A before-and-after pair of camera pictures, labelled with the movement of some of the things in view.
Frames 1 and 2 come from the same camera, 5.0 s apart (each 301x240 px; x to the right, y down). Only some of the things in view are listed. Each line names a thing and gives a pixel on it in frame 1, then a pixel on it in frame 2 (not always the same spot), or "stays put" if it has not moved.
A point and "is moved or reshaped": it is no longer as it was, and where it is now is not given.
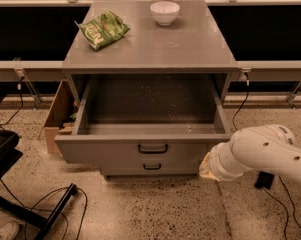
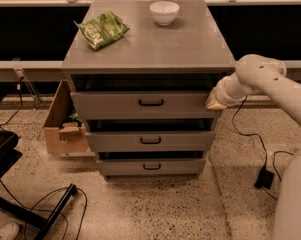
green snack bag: (103, 30) stays put
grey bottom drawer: (150, 167) stays put
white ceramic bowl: (164, 12) stays put
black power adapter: (264, 180) stays put
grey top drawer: (125, 119) is moved or reshaped
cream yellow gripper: (218, 162) -> (222, 92)
